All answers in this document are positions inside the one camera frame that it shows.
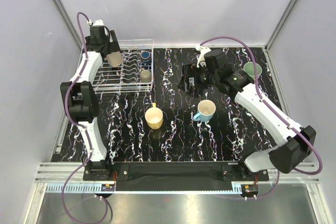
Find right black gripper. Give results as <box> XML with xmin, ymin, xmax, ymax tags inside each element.
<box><xmin>177</xmin><ymin>63</ymin><xmax>218</xmax><ymax>93</ymax></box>

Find tan beige tall cup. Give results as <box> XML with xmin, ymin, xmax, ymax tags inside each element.
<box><xmin>106</xmin><ymin>51</ymin><xmax>123</xmax><ymax>67</ymax></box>

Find light blue cup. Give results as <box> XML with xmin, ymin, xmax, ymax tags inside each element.
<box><xmin>193</xmin><ymin>100</ymin><xmax>216</xmax><ymax>122</ymax></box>

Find yellow cup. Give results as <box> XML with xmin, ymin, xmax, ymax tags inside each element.
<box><xmin>145</xmin><ymin>103</ymin><xmax>163</xmax><ymax>130</ymax></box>

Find mint green cup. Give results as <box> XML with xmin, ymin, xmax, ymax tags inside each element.
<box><xmin>243</xmin><ymin>62</ymin><xmax>263</xmax><ymax>80</ymax></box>

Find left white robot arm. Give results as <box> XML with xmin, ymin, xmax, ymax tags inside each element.
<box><xmin>60</xmin><ymin>20</ymin><xmax>120</xmax><ymax>180</ymax></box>

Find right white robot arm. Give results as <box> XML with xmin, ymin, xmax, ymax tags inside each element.
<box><xmin>178</xmin><ymin>46</ymin><xmax>317</xmax><ymax>180</ymax></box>

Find dark blue mug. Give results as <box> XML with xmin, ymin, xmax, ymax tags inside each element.
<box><xmin>140</xmin><ymin>50</ymin><xmax>152</xmax><ymax>69</ymax></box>

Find beige small mug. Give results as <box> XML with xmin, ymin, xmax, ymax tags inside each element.
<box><xmin>140</xmin><ymin>69</ymin><xmax>152</xmax><ymax>83</ymax></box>

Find black marble pattern mat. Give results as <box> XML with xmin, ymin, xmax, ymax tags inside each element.
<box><xmin>49</xmin><ymin>47</ymin><xmax>301</xmax><ymax>162</ymax></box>

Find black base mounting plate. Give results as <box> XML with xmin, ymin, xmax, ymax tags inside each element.
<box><xmin>83</xmin><ymin>161</ymin><xmax>269</xmax><ymax>182</ymax></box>

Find right orange connector box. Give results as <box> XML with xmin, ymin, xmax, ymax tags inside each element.
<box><xmin>242</xmin><ymin>184</ymin><xmax>259</xmax><ymax>195</ymax></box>

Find orange connector box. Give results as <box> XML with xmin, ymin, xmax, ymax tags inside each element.
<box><xmin>101</xmin><ymin>184</ymin><xmax>115</xmax><ymax>191</ymax></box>
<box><xmin>242</xmin><ymin>184</ymin><xmax>259</xmax><ymax>195</ymax></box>

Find left orange connector box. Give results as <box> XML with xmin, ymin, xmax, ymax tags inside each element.
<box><xmin>101</xmin><ymin>184</ymin><xmax>115</xmax><ymax>191</ymax></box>

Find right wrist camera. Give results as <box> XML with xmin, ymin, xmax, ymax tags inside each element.
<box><xmin>195</xmin><ymin>44</ymin><xmax>211</xmax><ymax>68</ymax></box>

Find white wire dish rack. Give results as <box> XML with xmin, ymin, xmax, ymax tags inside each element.
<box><xmin>92</xmin><ymin>39</ymin><xmax>154</xmax><ymax>94</ymax></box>

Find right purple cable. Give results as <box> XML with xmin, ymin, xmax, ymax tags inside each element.
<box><xmin>201</xmin><ymin>36</ymin><xmax>323</xmax><ymax>200</ymax></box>

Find purple cable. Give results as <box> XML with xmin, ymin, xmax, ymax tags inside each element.
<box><xmin>201</xmin><ymin>36</ymin><xmax>323</xmax><ymax>200</ymax></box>
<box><xmin>60</xmin><ymin>11</ymin><xmax>113</xmax><ymax>223</ymax></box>

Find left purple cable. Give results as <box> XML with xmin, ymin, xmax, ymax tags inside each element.
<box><xmin>60</xmin><ymin>11</ymin><xmax>113</xmax><ymax>223</ymax></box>

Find slotted cable duct rail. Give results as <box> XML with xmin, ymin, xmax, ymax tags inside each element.
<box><xmin>46</xmin><ymin>182</ymin><xmax>242</xmax><ymax>195</ymax></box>

